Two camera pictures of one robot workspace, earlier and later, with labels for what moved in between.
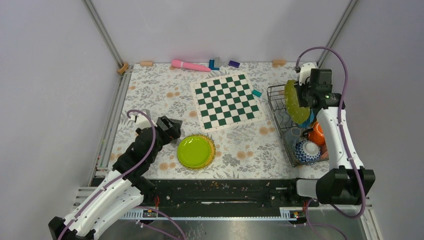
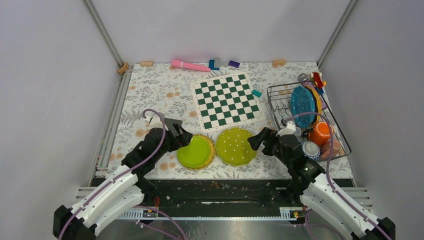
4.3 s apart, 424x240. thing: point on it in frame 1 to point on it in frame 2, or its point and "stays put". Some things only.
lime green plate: (193, 152) stays put
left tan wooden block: (146, 63) stays put
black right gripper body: (304, 90) to (272, 147)
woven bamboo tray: (212, 154) stays put
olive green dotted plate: (299, 114) to (233, 147)
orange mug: (317, 135) stays put
